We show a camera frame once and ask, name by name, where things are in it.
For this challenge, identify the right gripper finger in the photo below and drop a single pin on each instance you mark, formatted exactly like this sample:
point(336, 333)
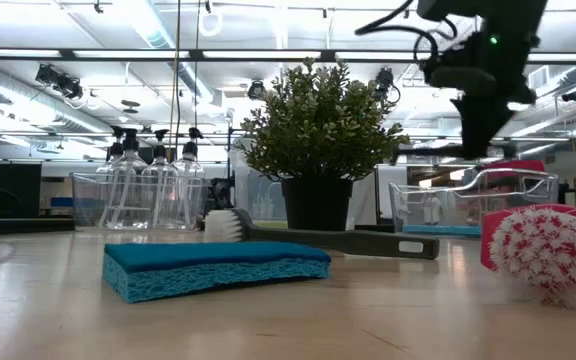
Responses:
point(478, 130)

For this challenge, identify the light blue cellulose sponge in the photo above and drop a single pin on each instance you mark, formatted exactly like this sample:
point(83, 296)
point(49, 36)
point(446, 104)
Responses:
point(428, 231)

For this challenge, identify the dark blue scrub sponge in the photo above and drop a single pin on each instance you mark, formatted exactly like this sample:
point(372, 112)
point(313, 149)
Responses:
point(208, 260)

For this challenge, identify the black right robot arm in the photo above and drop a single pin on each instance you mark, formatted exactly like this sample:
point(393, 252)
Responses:
point(468, 10)

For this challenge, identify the red storage bin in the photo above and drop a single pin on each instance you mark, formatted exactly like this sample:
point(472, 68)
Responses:
point(518, 165)

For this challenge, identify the black ceiling spotlight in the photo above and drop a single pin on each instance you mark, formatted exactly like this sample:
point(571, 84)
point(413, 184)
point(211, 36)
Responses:
point(256, 91)
point(575, 94)
point(60, 82)
point(383, 80)

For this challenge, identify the red dish brush white bristles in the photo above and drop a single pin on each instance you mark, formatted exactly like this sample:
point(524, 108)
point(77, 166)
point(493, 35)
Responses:
point(543, 250)

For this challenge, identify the artificial green plant black pot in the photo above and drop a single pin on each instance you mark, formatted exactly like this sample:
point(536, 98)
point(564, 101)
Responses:
point(318, 125)

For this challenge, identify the tall frosted plastic bin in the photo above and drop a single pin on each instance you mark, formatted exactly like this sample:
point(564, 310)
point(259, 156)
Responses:
point(258, 200)

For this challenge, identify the clear plastic bin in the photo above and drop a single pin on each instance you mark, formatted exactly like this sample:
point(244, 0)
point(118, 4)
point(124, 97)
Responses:
point(80, 200)

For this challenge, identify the blue box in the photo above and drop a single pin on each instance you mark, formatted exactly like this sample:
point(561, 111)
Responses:
point(62, 202)

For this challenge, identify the black cabinet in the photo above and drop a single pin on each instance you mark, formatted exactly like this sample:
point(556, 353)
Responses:
point(3, 190)

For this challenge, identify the black aluminium rig frame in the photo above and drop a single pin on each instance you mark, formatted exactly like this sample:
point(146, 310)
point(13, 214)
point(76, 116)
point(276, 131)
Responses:
point(328, 56)

